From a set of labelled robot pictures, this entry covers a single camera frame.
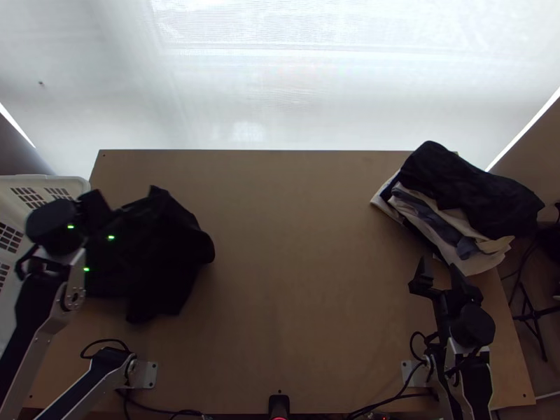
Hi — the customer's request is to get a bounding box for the white laundry basket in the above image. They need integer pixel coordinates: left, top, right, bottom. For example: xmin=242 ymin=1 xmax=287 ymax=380
xmin=0 ymin=174 xmax=92 ymax=351

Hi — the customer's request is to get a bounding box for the dark t-shirt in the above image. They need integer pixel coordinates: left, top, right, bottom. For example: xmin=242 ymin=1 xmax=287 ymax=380
xmin=85 ymin=185 xmax=216 ymax=325

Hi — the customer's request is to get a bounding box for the black cable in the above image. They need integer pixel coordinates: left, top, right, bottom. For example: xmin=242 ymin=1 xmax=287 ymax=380
xmin=115 ymin=388 xmax=207 ymax=417
xmin=347 ymin=390 xmax=440 ymax=419
xmin=14 ymin=255 xmax=60 ymax=282
xmin=410 ymin=330 xmax=441 ymax=365
xmin=80 ymin=337 xmax=132 ymax=358

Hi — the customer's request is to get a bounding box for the pile of folded clothes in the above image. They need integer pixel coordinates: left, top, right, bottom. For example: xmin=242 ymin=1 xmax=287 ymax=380
xmin=370 ymin=141 xmax=546 ymax=277

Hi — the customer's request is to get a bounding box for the black tripod stand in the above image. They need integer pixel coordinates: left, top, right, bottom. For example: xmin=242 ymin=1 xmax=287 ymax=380
xmin=510 ymin=281 xmax=560 ymax=363

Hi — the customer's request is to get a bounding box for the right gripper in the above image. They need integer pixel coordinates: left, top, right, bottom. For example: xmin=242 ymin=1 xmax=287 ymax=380
xmin=407 ymin=255 xmax=484 ymax=327

